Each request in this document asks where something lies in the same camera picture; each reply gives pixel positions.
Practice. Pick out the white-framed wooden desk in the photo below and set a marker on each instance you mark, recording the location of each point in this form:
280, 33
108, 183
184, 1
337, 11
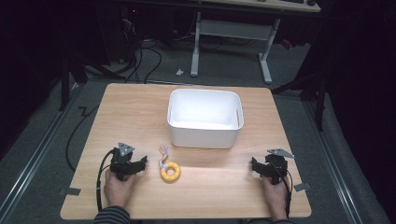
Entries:
236, 29

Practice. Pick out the black stand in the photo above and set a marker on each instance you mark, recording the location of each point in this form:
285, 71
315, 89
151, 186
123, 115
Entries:
317, 93
66, 81

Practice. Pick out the person's left hand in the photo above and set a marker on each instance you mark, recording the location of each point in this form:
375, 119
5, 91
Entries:
118, 189

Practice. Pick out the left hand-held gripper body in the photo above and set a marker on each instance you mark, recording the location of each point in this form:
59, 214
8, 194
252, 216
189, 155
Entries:
122, 161

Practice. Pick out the metal floor rail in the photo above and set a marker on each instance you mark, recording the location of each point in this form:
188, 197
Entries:
34, 155
333, 168

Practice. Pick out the white paper scrap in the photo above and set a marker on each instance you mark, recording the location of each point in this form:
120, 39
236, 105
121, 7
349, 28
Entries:
179, 72

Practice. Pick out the grey tape strip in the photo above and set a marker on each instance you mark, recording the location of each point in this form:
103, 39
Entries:
70, 191
302, 186

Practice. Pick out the small red object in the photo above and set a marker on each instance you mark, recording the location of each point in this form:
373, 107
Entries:
287, 44

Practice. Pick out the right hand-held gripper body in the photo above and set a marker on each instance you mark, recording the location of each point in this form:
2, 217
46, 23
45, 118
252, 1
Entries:
275, 166

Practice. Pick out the person's right hand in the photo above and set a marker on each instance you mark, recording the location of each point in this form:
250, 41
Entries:
275, 199

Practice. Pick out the white plastic storage bin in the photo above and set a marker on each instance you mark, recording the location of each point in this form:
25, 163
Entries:
205, 118

